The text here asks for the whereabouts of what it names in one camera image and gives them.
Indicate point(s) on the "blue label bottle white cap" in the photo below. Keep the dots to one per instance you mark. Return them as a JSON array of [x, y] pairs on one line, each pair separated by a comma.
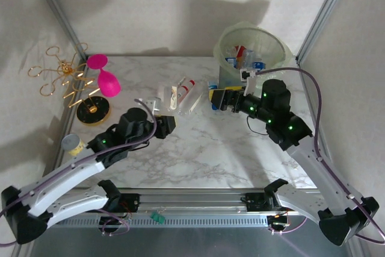
[[259, 65]]

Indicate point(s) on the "aluminium mounting rail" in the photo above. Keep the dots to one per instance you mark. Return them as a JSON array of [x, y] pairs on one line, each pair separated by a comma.
[[192, 200]]

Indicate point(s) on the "dark blue label bottle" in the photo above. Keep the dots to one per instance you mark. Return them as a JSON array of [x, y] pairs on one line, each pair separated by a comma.
[[231, 60]]

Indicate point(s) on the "clear bottle red cap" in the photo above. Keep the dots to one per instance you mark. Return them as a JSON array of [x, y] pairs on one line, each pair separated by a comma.
[[188, 91]]

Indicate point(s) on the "green connector plug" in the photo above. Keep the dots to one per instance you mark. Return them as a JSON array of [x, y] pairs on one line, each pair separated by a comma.
[[158, 217]]

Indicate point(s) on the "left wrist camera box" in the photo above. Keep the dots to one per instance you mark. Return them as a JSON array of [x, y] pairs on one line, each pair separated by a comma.
[[153, 105]]

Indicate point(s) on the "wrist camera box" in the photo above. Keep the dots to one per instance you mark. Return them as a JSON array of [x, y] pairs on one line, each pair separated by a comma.
[[153, 105], [249, 84]]

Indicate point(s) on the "grey mesh waste bin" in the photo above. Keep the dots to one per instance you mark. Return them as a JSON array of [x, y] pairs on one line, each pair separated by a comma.
[[270, 43]]

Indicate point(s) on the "large clear square bottle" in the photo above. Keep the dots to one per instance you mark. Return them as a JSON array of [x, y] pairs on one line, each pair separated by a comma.
[[168, 97]]

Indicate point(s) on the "clear square bottle green cap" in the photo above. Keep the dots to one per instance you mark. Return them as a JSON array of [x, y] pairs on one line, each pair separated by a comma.
[[182, 82]]

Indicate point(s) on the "brown tea bottle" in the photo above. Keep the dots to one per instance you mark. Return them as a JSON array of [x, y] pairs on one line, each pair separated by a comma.
[[240, 50]]

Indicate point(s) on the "pink plastic wine glass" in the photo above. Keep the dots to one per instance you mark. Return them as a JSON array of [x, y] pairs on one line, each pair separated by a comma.
[[108, 85]]

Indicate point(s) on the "aluminium frame post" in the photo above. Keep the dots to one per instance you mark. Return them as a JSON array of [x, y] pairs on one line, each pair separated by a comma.
[[323, 13], [60, 13]]

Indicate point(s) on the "frosted long clear bottle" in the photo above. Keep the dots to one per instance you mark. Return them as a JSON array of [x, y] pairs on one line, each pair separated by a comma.
[[194, 103]]

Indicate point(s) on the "black controller board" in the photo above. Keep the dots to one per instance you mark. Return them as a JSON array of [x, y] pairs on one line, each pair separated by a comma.
[[278, 223], [111, 223]]

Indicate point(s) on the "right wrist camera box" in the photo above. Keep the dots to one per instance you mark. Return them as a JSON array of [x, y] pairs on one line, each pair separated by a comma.
[[249, 84]]

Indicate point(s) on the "grey metal panel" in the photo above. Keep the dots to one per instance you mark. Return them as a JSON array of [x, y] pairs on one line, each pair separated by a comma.
[[192, 242]]

